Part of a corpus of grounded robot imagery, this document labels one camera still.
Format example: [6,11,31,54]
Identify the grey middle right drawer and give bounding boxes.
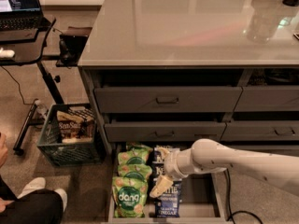
[221,120,299,142]

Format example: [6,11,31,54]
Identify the person leg black trousers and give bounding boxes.
[0,177,64,224]

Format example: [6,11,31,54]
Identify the middle blue kettle chip bag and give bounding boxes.
[151,162,164,178]

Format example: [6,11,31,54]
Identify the black power cable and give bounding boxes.
[223,169,264,224]

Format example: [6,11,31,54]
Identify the grey cabinet counter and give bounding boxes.
[78,0,299,151]

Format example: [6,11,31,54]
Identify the white left shoe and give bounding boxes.
[18,177,46,199]

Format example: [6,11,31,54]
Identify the grey top left drawer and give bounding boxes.
[93,86,242,113]

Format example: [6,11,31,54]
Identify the green dang chip bag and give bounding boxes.
[118,142,153,165]
[112,176,148,217]
[118,164,152,181]

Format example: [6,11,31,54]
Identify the blue kettle chip bag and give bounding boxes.
[153,146,178,163]
[151,162,164,178]
[154,180,182,217]

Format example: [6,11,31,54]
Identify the black clamp device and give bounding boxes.
[57,26,92,66]

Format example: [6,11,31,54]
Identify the white shoe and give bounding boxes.
[18,177,46,199]
[54,189,67,211]

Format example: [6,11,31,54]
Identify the grey top right drawer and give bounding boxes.
[235,86,299,112]

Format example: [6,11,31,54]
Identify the grey middle left drawer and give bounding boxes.
[105,121,226,142]

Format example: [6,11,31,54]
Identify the black laptop stand table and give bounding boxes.
[0,16,64,156]

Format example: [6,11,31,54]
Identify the person hand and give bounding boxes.
[0,133,8,168]

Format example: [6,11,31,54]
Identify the black laptop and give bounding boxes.
[0,0,43,43]

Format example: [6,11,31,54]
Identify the green plastic crate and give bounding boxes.
[37,104,106,167]

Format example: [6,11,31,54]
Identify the rear blue kettle chip bag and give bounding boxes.
[153,146,178,163]

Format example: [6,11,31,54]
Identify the front blue kettle chip bag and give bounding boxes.
[154,180,182,217]

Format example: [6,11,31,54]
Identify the white object on stand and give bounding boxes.
[0,49,15,59]

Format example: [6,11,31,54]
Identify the white right shoe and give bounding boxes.
[54,189,67,211]

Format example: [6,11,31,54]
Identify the thin black cable left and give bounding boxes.
[0,65,32,106]

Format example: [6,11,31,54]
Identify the brown snack bag in crate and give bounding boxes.
[56,111,95,144]

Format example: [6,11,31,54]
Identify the open grey bottom drawer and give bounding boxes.
[108,145,225,224]

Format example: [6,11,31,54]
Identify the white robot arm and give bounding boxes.
[149,139,299,198]

